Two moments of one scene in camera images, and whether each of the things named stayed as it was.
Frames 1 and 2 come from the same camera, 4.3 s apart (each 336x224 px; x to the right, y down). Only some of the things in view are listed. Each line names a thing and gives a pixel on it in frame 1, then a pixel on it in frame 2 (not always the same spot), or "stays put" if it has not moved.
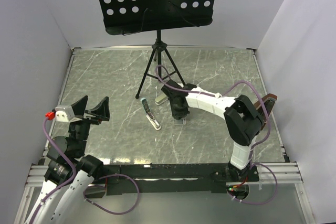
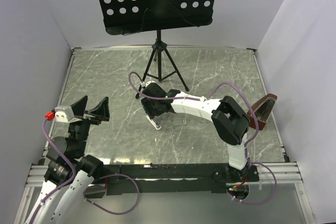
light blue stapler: (149, 115) stays put
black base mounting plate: (161, 178) stays put
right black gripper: (176, 114) -> (150, 112)
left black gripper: (101, 112) stays put
